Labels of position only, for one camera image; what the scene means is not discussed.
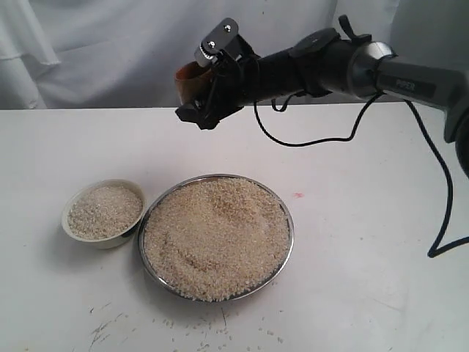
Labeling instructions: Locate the rice heap in steel plate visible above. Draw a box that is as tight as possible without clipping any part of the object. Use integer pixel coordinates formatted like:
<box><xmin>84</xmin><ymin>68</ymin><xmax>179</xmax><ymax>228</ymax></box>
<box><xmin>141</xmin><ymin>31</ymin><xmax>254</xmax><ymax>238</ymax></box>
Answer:
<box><xmin>144</xmin><ymin>180</ymin><xmax>287</xmax><ymax>302</ymax></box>

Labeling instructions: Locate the large steel plate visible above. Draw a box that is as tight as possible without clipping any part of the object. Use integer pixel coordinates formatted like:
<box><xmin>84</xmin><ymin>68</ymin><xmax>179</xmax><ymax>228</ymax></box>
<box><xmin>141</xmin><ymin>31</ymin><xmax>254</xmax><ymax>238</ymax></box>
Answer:
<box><xmin>138</xmin><ymin>174</ymin><xmax>294</xmax><ymax>301</ymax></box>

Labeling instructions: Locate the brown wooden cup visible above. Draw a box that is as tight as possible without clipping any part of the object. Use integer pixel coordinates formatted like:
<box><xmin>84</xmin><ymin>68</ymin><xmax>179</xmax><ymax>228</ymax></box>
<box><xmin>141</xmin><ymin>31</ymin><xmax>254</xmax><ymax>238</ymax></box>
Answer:
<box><xmin>174</xmin><ymin>61</ymin><xmax>213</xmax><ymax>104</ymax></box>

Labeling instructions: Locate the white backdrop cloth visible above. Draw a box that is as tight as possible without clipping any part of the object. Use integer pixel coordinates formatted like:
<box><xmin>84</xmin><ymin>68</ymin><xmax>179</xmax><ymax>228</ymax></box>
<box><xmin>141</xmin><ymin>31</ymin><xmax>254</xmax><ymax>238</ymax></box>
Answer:
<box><xmin>1</xmin><ymin>1</ymin><xmax>468</xmax><ymax>109</ymax></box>

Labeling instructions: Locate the rice in white bowl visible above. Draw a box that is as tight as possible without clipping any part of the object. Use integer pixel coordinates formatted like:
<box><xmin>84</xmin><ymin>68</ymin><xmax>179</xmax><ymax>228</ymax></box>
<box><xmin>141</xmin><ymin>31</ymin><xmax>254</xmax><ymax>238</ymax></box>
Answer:
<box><xmin>67</xmin><ymin>186</ymin><xmax>144</xmax><ymax>241</ymax></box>

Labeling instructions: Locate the white ceramic bowl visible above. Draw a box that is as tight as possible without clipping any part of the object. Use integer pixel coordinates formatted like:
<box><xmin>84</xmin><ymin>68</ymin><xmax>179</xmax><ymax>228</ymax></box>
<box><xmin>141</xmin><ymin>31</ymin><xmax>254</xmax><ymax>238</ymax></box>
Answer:
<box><xmin>61</xmin><ymin>179</ymin><xmax>146</xmax><ymax>249</ymax></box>

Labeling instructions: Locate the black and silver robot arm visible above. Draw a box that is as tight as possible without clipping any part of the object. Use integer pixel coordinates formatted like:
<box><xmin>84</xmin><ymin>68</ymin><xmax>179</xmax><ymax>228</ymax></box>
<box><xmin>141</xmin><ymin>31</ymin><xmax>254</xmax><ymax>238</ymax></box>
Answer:
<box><xmin>176</xmin><ymin>15</ymin><xmax>468</xmax><ymax>170</ymax></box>

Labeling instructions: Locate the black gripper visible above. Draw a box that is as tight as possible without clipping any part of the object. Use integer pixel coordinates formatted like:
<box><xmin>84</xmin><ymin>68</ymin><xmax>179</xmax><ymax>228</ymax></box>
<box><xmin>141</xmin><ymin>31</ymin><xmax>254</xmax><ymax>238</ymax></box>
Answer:
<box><xmin>175</xmin><ymin>35</ymin><xmax>260</xmax><ymax>130</ymax></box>

